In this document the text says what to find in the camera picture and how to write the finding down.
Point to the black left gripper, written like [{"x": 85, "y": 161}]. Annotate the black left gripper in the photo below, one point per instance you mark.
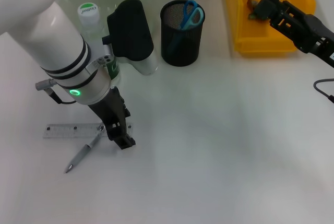
[{"x": 112, "y": 109}]

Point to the yellow plastic bin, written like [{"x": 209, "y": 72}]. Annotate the yellow plastic bin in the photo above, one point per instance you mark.
[{"x": 261, "y": 46}]

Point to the green plastic wrapper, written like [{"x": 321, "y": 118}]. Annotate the green plastic wrapper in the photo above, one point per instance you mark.
[{"x": 251, "y": 3}]

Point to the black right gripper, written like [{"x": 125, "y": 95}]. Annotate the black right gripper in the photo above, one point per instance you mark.
[{"x": 323, "y": 44}]

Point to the clear green-label water bottle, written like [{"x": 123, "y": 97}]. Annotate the clear green-label water bottle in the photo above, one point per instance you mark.
[{"x": 88, "y": 12}]

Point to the grey ballpoint pen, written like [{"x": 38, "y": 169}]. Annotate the grey ballpoint pen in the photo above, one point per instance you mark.
[{"x": 81, "y": 154}]

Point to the blue scissors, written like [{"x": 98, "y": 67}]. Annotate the blue scissors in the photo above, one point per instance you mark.
[{"x": 185, "y": 21}]

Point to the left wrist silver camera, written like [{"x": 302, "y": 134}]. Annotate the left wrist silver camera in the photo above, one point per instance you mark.
[{"x": 130, "y": 30}]

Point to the black mesh pen holder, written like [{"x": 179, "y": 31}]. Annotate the black mesh pen holder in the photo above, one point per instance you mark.
[{"x": 182, "y": 51}]

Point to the transparent plastic ruler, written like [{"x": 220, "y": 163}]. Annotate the transparent plastic ruler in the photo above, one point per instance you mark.
[{"x": 65, "y": 131}]

